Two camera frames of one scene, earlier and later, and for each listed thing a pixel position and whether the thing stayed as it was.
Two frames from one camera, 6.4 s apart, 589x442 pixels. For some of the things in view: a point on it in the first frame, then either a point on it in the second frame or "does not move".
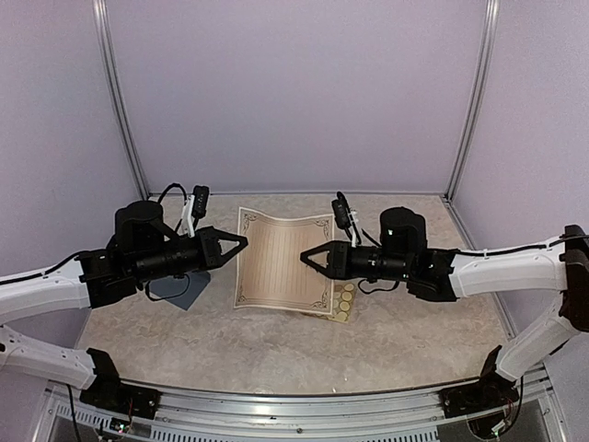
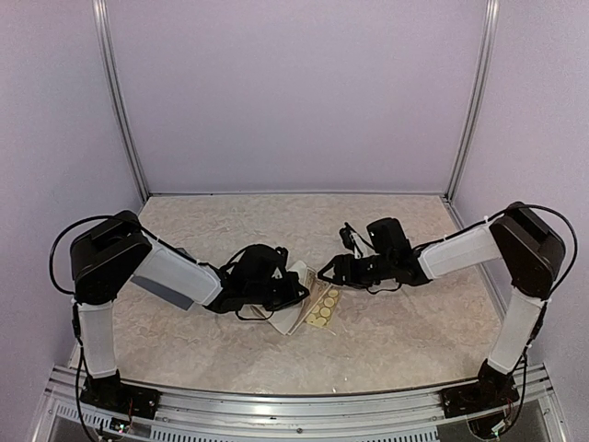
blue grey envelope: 181,292 does not move
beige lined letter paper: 270,272 → 291,318
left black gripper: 210,254 → 294,287
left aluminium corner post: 107,50 does not move
